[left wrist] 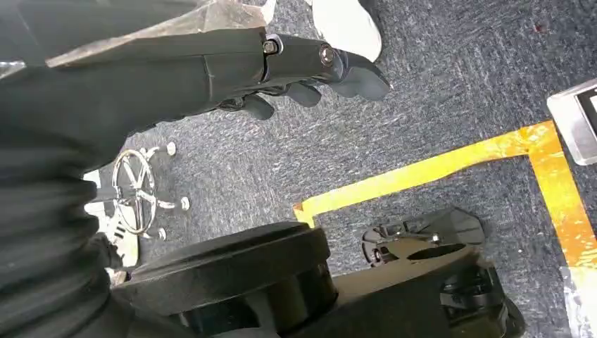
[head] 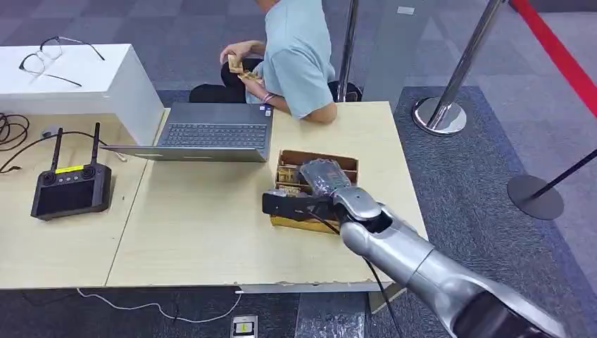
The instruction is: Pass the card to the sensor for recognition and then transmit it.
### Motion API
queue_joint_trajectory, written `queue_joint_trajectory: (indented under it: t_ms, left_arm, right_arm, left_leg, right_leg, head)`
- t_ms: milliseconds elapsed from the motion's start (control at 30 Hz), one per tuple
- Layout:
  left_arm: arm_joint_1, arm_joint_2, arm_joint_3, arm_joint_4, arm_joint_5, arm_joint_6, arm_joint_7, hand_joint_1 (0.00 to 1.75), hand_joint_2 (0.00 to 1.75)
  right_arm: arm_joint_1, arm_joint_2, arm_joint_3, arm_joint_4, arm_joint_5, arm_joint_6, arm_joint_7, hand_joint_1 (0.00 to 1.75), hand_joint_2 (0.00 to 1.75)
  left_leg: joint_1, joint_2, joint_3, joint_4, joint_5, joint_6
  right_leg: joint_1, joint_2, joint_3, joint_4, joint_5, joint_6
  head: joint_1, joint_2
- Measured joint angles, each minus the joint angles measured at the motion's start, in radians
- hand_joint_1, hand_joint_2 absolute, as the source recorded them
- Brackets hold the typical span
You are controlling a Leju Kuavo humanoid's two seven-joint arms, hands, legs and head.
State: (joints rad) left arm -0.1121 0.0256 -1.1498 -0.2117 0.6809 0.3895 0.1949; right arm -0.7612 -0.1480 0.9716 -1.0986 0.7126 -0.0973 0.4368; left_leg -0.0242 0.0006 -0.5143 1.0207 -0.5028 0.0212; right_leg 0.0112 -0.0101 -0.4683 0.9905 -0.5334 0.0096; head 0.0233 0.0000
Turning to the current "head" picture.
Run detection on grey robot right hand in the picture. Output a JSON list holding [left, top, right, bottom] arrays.
[[298, 158, 354, 199]]

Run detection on wooden card box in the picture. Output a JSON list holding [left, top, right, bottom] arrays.
[[269, 149, 360, 236]]

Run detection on person's left hand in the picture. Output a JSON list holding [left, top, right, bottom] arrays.
[[239, 75, 267, 98]]

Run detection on person's hand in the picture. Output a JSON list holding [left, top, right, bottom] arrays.
[[239, 75, 267, 98], [220, 39, 267, 65]]

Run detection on grey laptop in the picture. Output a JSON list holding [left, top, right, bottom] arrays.
[[100, 101, 275, 163]]

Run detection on person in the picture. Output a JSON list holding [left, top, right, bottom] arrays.
[[189, 0, 338, 125]]

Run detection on person's right hand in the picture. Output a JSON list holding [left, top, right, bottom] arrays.
[[220, 39, 267, 65]]

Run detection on floor power socket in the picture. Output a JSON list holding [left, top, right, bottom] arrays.
[[230, 315, 259, 338]]

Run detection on white box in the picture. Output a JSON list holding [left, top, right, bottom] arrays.
[[0, 43, 165, 147]]

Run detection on black remote controller with antennas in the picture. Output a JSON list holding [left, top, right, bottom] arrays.
[[30, 121, 113, 222]]

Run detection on red barrier belt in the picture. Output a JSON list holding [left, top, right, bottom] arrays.
[[509, 0, 597, 118]]

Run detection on black-rimmed glasses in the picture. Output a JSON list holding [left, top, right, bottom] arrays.
[[18, 35, 106, 88]]

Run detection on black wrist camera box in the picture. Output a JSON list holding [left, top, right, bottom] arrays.
[[261, 188, 340, 223]]

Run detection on black stanchion post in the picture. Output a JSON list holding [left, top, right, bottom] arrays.
[[507, 148, 597, 222]]

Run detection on white floor cable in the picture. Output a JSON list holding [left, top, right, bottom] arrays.
[[76, 287, 244, 325]]

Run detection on long black cable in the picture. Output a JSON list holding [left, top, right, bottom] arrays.
[[0, 130, 109, 175]]

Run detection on coiled black cable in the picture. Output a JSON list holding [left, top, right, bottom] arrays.
[[0, 112, 31, 153]]

